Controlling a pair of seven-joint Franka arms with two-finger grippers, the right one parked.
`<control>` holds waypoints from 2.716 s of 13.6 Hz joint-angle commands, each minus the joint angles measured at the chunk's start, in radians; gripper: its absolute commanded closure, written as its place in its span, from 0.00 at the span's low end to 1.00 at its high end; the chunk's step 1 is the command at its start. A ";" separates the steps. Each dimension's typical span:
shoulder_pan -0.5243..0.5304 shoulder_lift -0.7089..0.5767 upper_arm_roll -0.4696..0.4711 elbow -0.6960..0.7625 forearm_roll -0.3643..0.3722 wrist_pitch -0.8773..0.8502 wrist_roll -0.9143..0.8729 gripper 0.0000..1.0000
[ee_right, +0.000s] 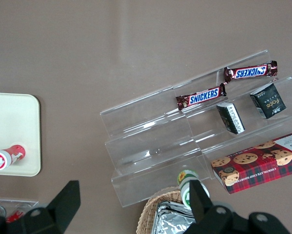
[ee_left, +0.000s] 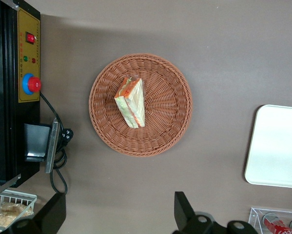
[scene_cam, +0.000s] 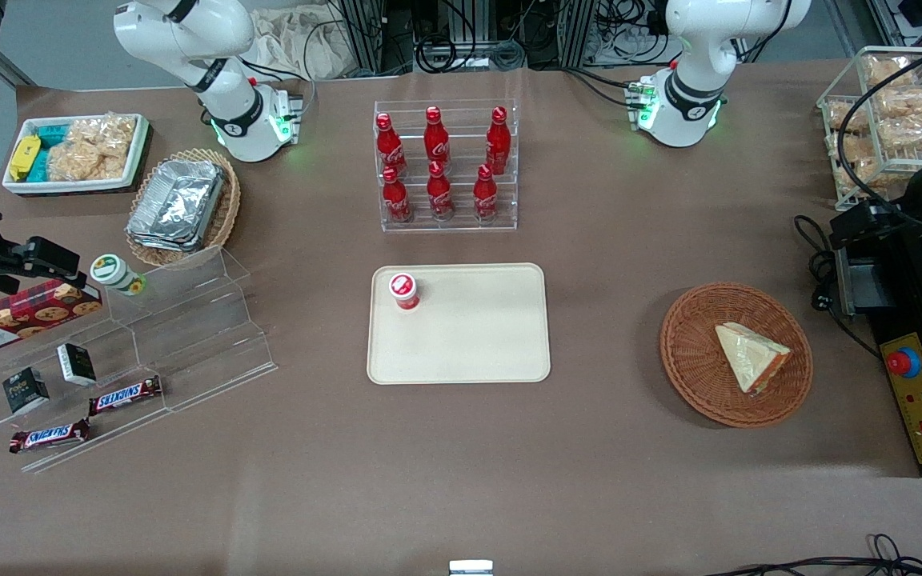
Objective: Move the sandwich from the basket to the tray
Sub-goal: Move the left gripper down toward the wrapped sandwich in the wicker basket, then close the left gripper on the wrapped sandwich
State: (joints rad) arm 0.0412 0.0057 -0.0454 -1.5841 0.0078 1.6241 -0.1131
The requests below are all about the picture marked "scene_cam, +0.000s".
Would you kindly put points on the triangle sandwich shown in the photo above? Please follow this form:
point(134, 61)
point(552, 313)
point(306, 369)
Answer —
point(749, 356)

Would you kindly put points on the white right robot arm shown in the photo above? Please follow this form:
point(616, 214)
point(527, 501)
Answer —
point(230, 120)

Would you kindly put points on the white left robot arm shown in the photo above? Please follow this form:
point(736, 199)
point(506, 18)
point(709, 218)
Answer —
point(693, 96)

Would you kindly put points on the oval wicker basket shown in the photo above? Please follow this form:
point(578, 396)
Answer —
point(229, 200)

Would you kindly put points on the round brown wicker basket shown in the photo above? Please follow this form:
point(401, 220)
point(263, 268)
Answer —
point(693, 360)

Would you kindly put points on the beige plastic tray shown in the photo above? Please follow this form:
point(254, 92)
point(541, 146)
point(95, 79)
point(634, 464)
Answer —
point(477, 336)

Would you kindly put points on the bagged fried snack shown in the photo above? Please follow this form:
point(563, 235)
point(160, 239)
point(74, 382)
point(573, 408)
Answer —
point(869, 176)
point(889, 70)
point(909, 102)
point(913, 132)
point(833, 148)
point(847, 118)

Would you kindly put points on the green white yogurt cup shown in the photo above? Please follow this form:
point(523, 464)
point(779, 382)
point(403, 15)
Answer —
point(113, 272)

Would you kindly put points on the red tartan cookie box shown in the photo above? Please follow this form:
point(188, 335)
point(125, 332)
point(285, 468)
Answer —
point(21, 320)

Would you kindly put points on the white plastic snack bin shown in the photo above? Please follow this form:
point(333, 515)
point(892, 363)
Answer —
point(13, 186)

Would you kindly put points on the black machine housing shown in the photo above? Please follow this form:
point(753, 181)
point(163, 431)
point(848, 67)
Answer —
point(909, 304)

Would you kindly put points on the teal snack packet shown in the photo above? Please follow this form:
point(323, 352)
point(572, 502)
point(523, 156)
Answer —
point(51, 134)
point(40, 166)

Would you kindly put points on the yellow snack packet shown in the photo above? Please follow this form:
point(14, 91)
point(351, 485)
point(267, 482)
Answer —
point(25, 157)

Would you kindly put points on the small black carton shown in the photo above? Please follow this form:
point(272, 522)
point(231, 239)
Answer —
point(26, 390)
point(77, 365)

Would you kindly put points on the clear bag of rice crackers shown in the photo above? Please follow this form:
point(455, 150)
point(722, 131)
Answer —
point(93, 148)

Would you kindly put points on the silver foil container stack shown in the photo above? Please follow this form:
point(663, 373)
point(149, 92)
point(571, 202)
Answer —
point(177, 204)

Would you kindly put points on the red emergency stop button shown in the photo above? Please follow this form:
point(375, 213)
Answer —
point(903, 363)

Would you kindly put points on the brown Snickers bar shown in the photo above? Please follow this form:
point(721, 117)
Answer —
point(49, 436)
point(125, 396)

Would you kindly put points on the clear acrylic stepped stand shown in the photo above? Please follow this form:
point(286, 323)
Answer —
point(189, 336)

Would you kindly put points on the beige cloth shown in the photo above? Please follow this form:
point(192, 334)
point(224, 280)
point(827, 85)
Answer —
point(293, 40)

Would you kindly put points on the red cola bottle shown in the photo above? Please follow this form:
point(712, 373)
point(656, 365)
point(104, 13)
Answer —
point(485, 198)
point(440, 196)
point(498, 142)
point(436, 140)
point(397, 200)
point(389, 148)

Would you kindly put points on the red lidded cup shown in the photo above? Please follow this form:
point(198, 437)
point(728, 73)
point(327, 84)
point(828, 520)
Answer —
point(403, 290)

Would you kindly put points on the clear acrylic bottle rack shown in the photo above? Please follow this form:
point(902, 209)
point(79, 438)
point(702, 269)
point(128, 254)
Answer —
point(461, 128)

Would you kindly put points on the small white device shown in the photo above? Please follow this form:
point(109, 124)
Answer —
point(471, 568)

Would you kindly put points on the grey metal bracket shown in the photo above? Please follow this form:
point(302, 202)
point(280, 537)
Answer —
point(865, 284)

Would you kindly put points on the aluminium frame post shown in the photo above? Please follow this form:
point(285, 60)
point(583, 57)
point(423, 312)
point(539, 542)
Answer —
point(365, 36)
point(579, 32)

